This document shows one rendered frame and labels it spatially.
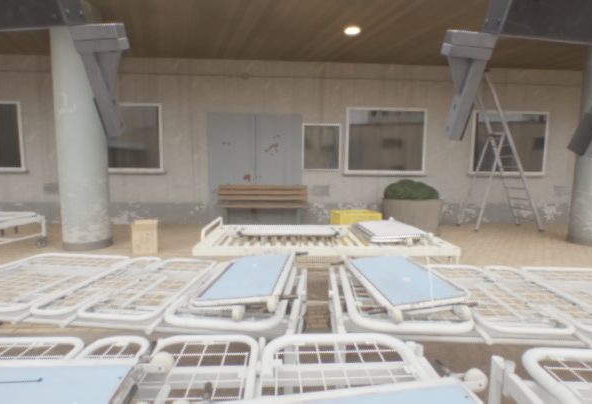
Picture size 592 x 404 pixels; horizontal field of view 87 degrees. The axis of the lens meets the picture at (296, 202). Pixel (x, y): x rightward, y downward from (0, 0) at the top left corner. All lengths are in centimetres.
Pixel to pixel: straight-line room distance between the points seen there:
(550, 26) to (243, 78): 653
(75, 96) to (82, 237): 188
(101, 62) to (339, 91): 658
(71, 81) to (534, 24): 512
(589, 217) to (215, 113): 662
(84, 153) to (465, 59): 495
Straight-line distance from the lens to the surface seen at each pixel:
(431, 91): 748
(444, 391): 110
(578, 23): 39
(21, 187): 834
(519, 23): 37
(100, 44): 37
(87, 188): 512
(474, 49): 37
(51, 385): 114
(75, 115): 517
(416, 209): 577
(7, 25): 38
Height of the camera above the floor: 114
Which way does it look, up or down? 6 degrees down
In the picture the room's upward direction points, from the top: 1 degrees clockwise
